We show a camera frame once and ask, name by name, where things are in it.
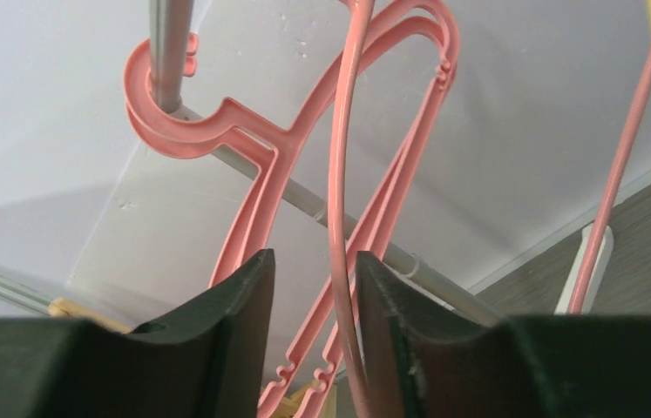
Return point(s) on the metal clothes rail stand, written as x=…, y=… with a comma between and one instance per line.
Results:
x=165, y=17

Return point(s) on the thick pink plastic hanger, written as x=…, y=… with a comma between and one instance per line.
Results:
x=274, y=150

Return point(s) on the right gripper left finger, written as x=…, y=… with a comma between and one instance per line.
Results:
x=202, y=359

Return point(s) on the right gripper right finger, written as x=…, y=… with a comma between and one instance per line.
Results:
x=422, y=360

